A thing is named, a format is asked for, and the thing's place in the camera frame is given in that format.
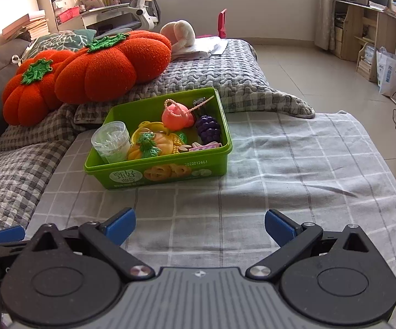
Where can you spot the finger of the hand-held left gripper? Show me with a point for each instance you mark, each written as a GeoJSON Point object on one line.
{"type": "Point", "coordinates": [6, 234]}

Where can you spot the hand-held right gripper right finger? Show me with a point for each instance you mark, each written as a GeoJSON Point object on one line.
{"type": "Point", "coordinates": [282, 228]}

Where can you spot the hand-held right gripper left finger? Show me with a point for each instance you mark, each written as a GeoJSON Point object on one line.
{"type": "Point", "coordinates": [121, 226]}

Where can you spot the clear cup of cotton swabs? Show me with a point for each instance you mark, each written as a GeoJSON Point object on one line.
{"type": "Point", "coordinates": [110, 144]}

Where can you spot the green plastic box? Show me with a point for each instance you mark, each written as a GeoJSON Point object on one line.
{"type": "Point", "coordinates": [215, 166]}

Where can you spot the orange toy pumpkin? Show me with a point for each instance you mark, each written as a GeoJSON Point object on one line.
{"type": "Point", "coordinates": [163, 144]}

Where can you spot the yellow funnel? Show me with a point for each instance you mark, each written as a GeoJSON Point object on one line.
{"type": "Point", "coordinates": [139, 130]}

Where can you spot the beige hair claw clip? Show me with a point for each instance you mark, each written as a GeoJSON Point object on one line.
{"type": "Point", "coordinates": [185, 148]}

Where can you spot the yellow toy corn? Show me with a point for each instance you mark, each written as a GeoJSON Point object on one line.
{"type": "Point", "coordinates": [177, 142]}

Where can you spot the pink card packet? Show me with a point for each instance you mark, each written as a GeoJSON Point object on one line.
{"type": "Point", "coordinates": [205, 147]}

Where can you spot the pink pig toy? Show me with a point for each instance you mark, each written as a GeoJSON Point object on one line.
{"type": "Point", "coordinates": [175, 118]}

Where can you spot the purple toy grapes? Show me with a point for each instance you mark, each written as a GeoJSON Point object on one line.
{"type": "Point", "coordinates": [207, 128]}

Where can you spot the grey grid-pattern sheet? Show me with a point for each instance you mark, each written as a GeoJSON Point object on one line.
{"type": "Point", "coordinates": [304, 178]}

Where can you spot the small orange pumpkin cushion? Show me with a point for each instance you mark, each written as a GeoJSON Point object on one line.
{"type": "Point", "coordinates": [23, 102]}

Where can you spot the large orange pumpkin cushion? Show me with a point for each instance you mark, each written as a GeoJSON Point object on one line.
{"type": "Point", "coordinates": [109, 72]}

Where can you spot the white ribbon loop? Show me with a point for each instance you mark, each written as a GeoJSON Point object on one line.
{"type": "Point", "coordinates": [16, 59]}

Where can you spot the white paper shopping bag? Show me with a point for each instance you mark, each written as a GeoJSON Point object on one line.
{"type": "Point", "coordinates": [389, 75]}

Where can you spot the teal leaf-pattern pillow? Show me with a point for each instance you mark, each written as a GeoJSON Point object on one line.
{"type": "Point", "coordinates": [61, 41]}

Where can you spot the white papers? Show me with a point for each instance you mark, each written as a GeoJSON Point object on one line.
{"type": "Point", "coordinates": [208, 46]}

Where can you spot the white pink plush toy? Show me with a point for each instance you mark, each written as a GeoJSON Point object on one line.
{"type": "Point", "coordinates": [181, 32]}

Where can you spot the wooden shelf desk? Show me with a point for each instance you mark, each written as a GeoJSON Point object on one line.
{"type": "Point", "coordinates": [352, 34]}

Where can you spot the stack of books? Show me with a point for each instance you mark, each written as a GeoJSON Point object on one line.
{"type": "Point", "coordinates": [30, 27]}

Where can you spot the white desk shelf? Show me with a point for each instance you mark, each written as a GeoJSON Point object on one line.
{"type": "Point", "coordinates": [98, 15]}

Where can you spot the red chair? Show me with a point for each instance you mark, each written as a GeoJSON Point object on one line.
{"type": "Point", "coordinates": [222, 22]}

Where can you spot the pink basket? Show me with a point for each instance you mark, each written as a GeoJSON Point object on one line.
{"type": "Point", "coordinates": [68, 14]}

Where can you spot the white office chair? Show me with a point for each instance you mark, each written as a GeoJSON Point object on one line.
{"type": "Point", "coordinates": [146, 7]}

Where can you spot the beige curtain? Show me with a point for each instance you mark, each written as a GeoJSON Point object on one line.
{"type": "Point", "coordinates": [326, 10]}

